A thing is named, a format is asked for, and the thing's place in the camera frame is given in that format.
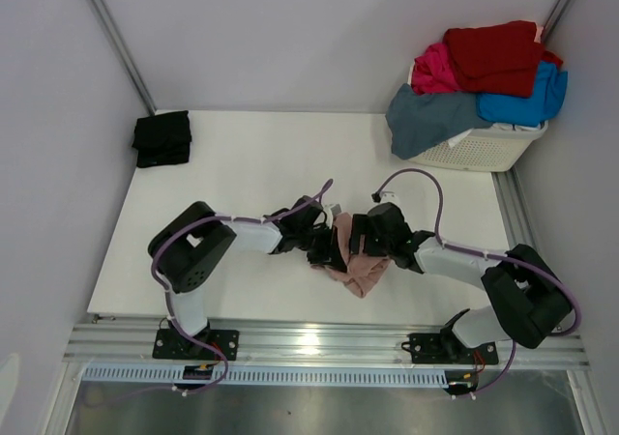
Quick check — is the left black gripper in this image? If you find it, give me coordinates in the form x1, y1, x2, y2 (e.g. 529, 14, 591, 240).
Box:
296, 226, 345, 275

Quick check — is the pink t shirt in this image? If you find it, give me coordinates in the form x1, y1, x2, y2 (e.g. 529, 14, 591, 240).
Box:
310, 213, 391, 299

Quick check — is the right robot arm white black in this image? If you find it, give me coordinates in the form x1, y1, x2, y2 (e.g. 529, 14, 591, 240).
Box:
350, 203, 575, 362

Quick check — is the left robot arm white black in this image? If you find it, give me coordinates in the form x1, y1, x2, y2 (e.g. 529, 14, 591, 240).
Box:
148, 195, 346, 359

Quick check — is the grey blue t shirt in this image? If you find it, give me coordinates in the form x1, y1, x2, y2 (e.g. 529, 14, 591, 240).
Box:
385, 84, 493, 160

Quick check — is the white laundry basket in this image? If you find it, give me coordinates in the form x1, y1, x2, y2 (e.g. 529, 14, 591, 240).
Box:
410, 122, 549, 172

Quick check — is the white t shirt in basket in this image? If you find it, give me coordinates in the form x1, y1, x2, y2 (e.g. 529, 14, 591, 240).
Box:
492, 121, 548, 133

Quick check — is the magenta t shirt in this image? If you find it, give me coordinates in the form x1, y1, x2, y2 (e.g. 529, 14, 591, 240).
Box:
410, 43, 463, 95

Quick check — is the folded black t shirt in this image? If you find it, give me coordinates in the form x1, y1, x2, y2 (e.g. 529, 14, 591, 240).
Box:
132, 110, 192, 168

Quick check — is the dark red t shirt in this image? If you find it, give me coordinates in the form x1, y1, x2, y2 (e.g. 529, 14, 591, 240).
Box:
442, 20, 563, 98

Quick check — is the bright blue t shirt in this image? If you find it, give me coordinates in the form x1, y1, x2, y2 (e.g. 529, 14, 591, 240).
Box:
474, 60, 569, 128

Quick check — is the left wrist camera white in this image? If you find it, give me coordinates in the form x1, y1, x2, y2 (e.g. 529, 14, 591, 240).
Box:
325, 204, 342, 217

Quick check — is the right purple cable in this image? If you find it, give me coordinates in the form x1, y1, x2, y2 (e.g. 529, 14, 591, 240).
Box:
369, 167, 583, 399

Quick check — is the purple cable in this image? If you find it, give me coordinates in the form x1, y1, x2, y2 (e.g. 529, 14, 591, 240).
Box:
150, 178, 335, 397
369, 167, 583, 399

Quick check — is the white slotted cable duct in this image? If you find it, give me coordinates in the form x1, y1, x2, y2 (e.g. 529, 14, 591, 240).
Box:
82, 362, 448, 389

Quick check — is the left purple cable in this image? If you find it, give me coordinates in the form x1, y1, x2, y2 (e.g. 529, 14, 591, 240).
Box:
150, 178, 335, 397

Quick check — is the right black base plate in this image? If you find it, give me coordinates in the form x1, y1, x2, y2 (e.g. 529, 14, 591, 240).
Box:
400, 333, 499, 365

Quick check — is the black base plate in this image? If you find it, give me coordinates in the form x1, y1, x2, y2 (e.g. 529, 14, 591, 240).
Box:
152, 329, 240, 361
400, 333, 499, 365

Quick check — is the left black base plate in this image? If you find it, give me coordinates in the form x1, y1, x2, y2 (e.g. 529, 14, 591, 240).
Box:
152, 329, 240, 361

